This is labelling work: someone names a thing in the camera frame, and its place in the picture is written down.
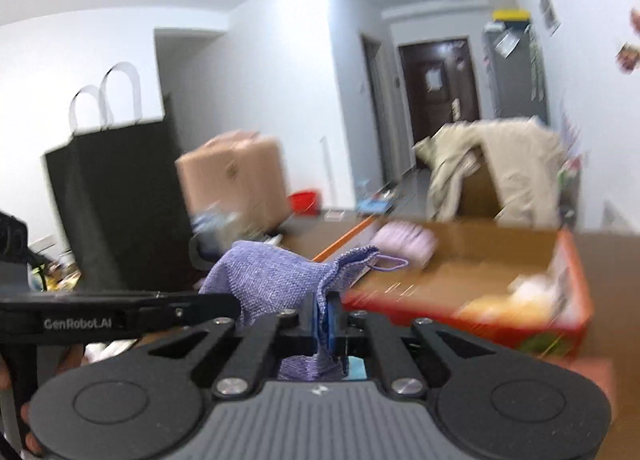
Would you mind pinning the red plastic basin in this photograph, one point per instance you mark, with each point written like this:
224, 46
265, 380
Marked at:
306, 202

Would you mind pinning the dark brown door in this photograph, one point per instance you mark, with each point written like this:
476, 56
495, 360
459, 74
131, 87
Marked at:
440, 85

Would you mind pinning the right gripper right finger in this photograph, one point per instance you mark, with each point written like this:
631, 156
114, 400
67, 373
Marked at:
346, 331

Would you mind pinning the black paper shopping bag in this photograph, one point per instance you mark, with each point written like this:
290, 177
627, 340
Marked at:
120, 203

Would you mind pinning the dried pink rose bouquet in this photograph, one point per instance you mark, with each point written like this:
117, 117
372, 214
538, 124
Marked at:
628, 57

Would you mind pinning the red cardboard box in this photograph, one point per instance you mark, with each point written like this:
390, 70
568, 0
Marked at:
475, 258

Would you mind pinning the brown wooden chair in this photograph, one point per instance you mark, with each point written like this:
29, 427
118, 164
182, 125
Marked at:
478, 196

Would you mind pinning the grey refrigerator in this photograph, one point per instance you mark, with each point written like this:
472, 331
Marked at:
516, 70

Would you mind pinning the yellow white plush toy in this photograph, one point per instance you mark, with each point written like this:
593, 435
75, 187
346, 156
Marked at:
531, 301

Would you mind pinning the fluffy lilac headband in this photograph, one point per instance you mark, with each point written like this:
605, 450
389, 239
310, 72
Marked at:
400, 239

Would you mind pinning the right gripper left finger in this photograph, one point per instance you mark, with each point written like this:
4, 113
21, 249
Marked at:
299, 328

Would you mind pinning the wall picture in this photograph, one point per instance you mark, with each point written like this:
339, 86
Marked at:
551, 21

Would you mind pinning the yellow box on refrigerator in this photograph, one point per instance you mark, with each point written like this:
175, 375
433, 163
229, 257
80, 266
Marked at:
510, 15

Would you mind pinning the beige jacket on chair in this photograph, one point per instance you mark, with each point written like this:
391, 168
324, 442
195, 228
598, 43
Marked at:
523, 158

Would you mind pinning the brown cardboard box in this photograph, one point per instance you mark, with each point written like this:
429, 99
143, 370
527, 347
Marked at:
238, 172

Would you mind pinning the purple knitted cloth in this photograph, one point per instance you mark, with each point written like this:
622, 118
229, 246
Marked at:
266, 279

